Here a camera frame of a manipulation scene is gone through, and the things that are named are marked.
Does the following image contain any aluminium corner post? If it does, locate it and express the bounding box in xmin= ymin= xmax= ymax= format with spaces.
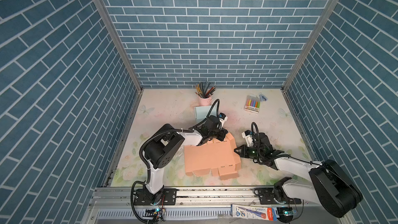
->
xmin=92 ymin=0 xmax=143 ymax=93
xmin=282 ymin=0 xmax=339 ymax=93

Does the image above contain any pack of coloured markers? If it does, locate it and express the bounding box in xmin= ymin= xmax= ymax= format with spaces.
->
xmin=244 ymin=95 xmax=261 ymax=114

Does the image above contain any bundle of coloured pencils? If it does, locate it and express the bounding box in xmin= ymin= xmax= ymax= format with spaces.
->
xmin=195 ymin=81 xmax=216 ymax=99

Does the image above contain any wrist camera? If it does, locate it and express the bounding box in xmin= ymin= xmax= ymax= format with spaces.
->
xmin=218 ymin=113 xmax=228 ymax=124
xmin=241 ymin=130 xmax=254 ymax=147

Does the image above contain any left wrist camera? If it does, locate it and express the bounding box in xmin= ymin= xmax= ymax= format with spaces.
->
xmin=218 ymin=113 xmax=228 ymax=124

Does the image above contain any light blue paper box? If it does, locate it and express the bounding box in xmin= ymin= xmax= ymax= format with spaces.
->
xmin=194 ymin=105 xmax=211 ymax=123

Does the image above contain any right aluminium corner post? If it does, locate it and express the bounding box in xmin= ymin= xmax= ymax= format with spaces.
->
xmin=282 ymin=0 xmax=339 ymax=93

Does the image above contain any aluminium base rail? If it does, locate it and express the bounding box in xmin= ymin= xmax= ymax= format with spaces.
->
xmin=90 ymin=185 xmax=346 ymax=207

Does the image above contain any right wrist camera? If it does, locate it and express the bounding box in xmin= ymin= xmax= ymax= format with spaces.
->
xmin=241 ymin=130 xmax=254 ymax=147

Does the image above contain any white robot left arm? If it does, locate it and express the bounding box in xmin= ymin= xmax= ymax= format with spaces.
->
xmin=130 ymin=99 xmax=228 ymax=206

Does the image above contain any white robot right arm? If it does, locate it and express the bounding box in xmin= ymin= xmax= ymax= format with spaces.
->
xmin=234 ymin=122 xmax=363 ymax=218

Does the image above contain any pink metal pencil bucket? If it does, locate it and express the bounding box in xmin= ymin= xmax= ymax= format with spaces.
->
xmin=199 ymin=96 xmax=212 ymax=106

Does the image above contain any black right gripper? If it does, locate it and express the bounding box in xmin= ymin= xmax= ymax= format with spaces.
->
xmin=233 ymin=144 xmax=264 ymax=160

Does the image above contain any white toothpaste style box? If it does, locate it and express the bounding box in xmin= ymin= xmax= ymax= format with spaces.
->
xmin=231 ymin=204 xmax=279 ymax=222

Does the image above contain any pink paper box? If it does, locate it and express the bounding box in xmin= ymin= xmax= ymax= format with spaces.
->
xmin=184 ymin=133 xmax=241 ymax=180

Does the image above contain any left aluminium corner post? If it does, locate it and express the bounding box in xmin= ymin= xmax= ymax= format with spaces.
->
xmin=92 ymin=0 xmax=143 ymax=93

